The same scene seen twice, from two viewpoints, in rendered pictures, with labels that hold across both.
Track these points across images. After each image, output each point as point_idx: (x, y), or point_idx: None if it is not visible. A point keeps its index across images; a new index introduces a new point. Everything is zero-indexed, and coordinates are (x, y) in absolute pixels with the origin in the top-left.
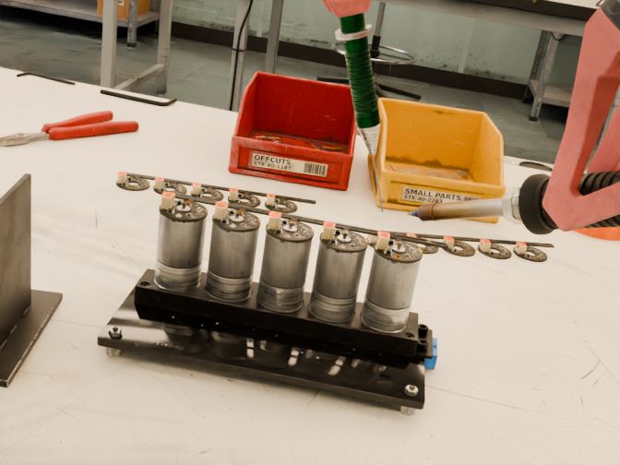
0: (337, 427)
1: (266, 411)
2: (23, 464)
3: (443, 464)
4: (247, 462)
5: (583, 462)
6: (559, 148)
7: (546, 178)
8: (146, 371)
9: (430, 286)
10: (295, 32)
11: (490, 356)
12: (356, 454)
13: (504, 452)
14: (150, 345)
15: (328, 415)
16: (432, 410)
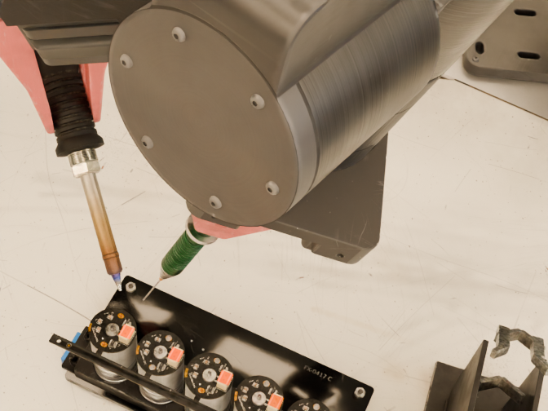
0: (196, 287)
1: (245, 311)
2: (416, 285)
3: (134, 240)
4: (272, 264)
5: (21, 224)
6: (103, 86)
7: (81, 131)
8: None
9: None
10: None
11: (3, 356)
12: (193, 258)
13: (78, 243)
14: (330, 373)
15: (197, 300)
16: (108, 294)
